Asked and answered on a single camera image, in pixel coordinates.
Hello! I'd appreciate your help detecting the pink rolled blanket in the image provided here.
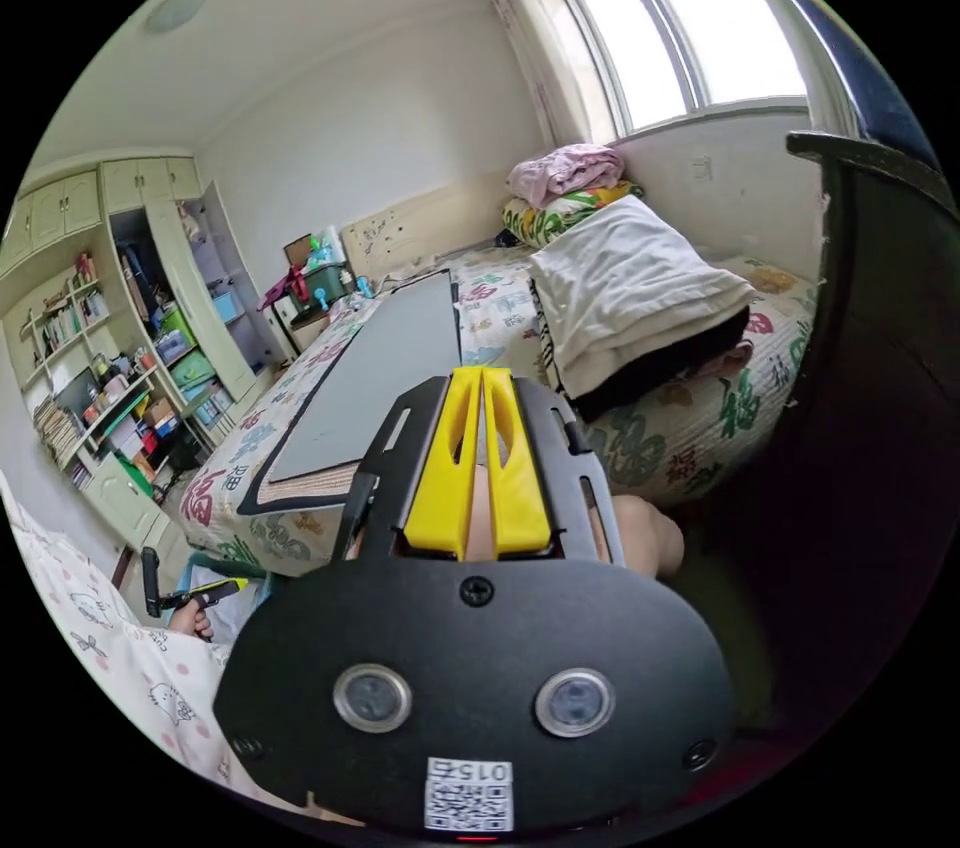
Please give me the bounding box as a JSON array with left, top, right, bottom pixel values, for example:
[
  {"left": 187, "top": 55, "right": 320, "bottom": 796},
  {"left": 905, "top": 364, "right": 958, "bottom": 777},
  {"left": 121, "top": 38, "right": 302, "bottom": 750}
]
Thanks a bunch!
[{"left": 506, "top": 142, "right": 628, "bottom": 209}]

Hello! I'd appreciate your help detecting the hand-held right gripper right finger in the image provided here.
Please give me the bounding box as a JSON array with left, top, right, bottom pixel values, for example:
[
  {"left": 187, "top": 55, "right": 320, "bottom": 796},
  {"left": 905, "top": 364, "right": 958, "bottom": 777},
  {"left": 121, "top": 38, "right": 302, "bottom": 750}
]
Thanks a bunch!
[{"left": 482, "top": 370, "right": 554, "bottom": 558}]

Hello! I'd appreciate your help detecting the grey flat board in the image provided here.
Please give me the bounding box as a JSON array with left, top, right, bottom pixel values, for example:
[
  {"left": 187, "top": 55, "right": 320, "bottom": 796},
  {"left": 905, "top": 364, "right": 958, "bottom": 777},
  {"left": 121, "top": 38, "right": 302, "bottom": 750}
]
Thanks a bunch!
[{"left": 238, "top": 268, "right": 463, "bottom": 521}]

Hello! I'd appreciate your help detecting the floral folded quilt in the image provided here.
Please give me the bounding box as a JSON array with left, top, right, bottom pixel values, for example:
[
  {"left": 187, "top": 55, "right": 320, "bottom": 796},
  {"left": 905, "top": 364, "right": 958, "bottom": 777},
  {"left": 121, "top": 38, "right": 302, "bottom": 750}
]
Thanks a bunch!
[{"left": 500, "top": 180, "right": 647, "bottom": 249}]

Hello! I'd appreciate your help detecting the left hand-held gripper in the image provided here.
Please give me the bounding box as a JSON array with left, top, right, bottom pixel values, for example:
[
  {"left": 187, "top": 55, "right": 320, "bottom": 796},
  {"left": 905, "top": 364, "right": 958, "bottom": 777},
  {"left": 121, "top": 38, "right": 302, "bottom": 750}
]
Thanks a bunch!
[{"left": 159, "top": 577, "right": 250, "bottom": 642}]

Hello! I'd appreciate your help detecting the pile of clothes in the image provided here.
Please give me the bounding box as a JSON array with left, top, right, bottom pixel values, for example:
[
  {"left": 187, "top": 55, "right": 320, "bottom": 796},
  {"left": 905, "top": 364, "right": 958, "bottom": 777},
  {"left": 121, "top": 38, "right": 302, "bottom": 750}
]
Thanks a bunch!
[{"left": 527, "top": 193, "right": 760, "bottom": 426}]

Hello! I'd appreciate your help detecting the bed with printed quilt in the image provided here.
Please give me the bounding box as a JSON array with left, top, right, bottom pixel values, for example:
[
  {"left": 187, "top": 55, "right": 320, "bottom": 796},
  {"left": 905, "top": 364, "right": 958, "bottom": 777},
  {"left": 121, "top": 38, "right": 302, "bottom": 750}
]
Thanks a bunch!
[{"left": 178, "top": 216, "right": 826, "bottom": 581}]

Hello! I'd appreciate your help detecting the person's right hand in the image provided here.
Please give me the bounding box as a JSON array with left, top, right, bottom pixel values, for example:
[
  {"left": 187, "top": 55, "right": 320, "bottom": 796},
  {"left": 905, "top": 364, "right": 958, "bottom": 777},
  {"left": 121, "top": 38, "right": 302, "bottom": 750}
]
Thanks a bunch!
[{"left": 588, "top": 492, "right": 686, "bottom": 578}]

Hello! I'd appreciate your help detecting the person's body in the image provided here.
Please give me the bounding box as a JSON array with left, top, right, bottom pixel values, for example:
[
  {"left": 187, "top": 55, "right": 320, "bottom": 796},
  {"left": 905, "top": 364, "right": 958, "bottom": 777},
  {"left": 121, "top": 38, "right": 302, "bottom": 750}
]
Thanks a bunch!
[{"left": 0, "top": 469, "right": 361, "bottom": 828}]

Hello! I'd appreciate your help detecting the nightstand with green box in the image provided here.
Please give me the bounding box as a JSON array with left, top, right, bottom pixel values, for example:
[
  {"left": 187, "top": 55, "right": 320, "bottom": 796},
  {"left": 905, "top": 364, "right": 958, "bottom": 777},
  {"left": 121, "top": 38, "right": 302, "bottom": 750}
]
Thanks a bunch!
[{"left": 257, "top": 225, "right": 358, "bottom": 356}]

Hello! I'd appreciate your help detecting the window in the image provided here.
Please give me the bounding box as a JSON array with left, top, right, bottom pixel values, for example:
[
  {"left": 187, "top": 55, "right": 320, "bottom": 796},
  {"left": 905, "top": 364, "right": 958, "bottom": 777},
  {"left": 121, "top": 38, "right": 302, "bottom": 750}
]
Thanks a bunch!
[{"left": 553, "top": 0, "right": 813, "bottom": 138}]

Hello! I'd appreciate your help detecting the round ceiling lamp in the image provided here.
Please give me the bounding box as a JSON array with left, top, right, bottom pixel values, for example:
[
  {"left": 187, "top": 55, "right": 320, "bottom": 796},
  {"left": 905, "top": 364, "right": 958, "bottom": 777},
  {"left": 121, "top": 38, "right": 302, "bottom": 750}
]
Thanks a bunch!
[{"left": 143, "top": 0, "right": 210, "bottom": 36}]

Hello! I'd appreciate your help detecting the person's left hand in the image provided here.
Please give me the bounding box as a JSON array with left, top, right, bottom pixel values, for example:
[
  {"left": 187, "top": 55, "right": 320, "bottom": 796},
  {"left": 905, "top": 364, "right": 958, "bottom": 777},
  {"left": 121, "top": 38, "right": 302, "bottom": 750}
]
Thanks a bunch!
[{"left": 167, "top": 604, "right": 216, "bottom": 645}]

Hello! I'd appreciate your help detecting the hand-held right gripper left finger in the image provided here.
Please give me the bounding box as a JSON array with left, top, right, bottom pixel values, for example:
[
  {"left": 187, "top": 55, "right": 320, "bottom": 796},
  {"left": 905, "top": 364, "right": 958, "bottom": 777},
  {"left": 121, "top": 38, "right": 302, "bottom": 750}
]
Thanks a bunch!
[{"left": 403, "top": 367, "right": 483, "bottom": 558}]

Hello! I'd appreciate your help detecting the green cupboard with shelves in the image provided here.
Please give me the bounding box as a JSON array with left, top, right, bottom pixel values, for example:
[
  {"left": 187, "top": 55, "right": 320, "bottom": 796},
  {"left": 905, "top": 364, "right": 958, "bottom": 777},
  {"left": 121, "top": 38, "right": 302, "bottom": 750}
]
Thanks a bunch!
[{"left": 0, "top": 154, "right": 280, "bottom": 568}]

